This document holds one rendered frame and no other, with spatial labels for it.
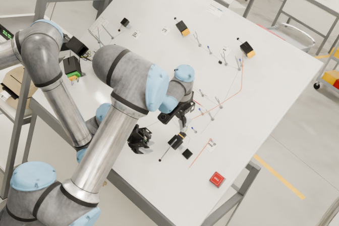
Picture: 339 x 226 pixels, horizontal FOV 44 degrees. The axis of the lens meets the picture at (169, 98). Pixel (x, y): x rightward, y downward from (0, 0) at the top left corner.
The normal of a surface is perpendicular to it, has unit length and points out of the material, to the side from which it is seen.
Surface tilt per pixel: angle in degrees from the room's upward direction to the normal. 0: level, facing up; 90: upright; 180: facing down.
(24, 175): 7
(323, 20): 90
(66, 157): 90
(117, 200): 90
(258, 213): 0
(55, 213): 60
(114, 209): 90
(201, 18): 52
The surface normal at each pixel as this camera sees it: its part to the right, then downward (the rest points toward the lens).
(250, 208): 0.33, -0.81
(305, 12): -0.71, 0.13
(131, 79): -0.29, -0.05
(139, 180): -0.26, -0.33
